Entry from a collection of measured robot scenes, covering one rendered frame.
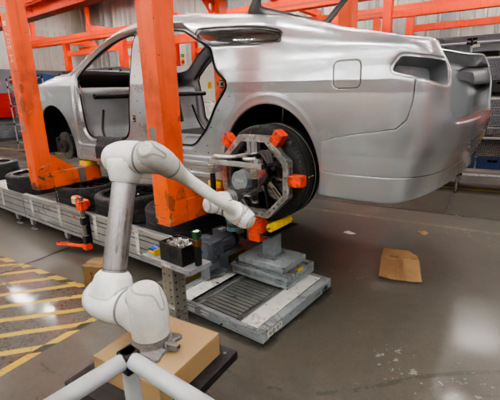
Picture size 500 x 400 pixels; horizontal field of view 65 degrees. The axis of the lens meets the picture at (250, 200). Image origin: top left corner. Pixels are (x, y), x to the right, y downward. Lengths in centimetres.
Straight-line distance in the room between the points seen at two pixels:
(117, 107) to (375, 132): 322
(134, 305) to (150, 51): 160
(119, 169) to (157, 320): 62
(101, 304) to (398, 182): 163
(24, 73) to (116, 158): 266
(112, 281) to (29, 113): 279
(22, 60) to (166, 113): 198
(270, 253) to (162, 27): 165
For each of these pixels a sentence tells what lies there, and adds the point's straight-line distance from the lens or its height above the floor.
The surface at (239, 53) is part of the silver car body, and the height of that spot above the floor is 164.
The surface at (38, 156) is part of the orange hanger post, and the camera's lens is 430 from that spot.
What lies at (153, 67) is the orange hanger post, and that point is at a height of 155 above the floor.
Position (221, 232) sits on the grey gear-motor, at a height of 43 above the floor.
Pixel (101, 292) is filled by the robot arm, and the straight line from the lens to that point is 172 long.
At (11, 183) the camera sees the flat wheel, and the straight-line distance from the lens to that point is 549.
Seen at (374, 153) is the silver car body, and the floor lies 103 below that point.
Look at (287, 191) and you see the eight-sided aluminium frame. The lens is 245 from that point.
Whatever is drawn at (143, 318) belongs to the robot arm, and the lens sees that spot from 161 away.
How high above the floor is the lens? 139
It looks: 15 degrees down
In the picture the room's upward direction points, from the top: 2 degrees counter-clockwise
